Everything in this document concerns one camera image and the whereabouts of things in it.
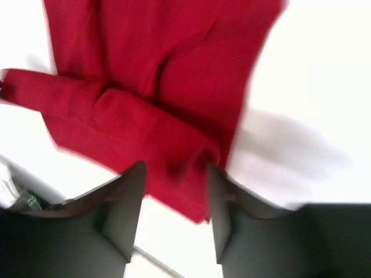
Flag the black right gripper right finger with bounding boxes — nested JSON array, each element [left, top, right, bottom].
[[208, 164, 370, 277]]

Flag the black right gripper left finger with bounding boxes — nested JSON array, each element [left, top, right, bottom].
[[1, 161, 146, 277]]

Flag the dark red t-shirt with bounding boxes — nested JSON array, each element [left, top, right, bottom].
[[1, 1, 285, 223]]

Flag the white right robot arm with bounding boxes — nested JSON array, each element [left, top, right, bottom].
[[1, 162, 370, 277]]

